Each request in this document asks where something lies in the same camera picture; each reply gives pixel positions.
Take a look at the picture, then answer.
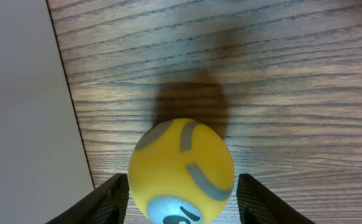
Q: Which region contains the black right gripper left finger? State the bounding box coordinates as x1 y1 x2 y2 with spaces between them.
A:
47 173 129 224

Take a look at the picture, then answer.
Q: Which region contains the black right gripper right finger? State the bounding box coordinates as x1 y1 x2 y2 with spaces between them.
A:
236 174 314 224

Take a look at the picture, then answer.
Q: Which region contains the yellow ball with grey eye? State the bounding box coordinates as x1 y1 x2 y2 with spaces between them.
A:
128 118 235 223

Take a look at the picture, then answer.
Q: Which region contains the white box pink interior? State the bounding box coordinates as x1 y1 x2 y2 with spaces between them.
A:
0 0 93 223

